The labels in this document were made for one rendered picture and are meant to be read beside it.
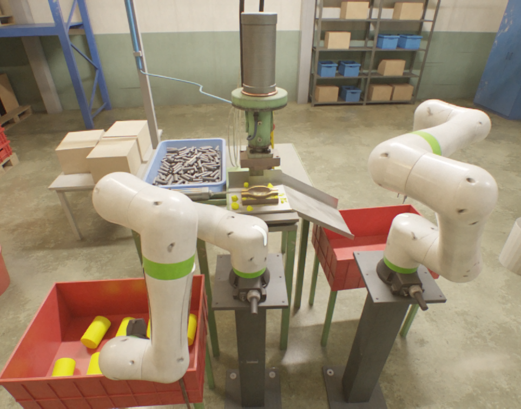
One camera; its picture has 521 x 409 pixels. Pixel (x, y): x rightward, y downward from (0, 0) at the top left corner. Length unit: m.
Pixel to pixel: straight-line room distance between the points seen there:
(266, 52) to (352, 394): 1.62
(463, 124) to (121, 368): 1.14
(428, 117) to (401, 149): 0.43
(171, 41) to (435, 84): 5.43
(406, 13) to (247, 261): 6.18
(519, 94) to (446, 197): 6.52
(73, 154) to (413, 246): 2.57
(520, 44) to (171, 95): 6.28
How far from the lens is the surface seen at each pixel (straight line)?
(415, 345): 2.30
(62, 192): 2.93
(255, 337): 1.37
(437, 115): 1.19
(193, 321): 1.38
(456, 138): 1.00
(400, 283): 1.19
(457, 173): 0.73
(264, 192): 1.45
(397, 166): 0.76
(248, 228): 0.99
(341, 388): 2.00
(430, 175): 0.74
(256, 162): 1.30
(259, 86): 1.19
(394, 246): 1.15
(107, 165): 2.66
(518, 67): 7.26
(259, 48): 1.17
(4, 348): 2.61
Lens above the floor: 1.78
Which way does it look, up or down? 34 degrees down
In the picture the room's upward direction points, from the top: straight up
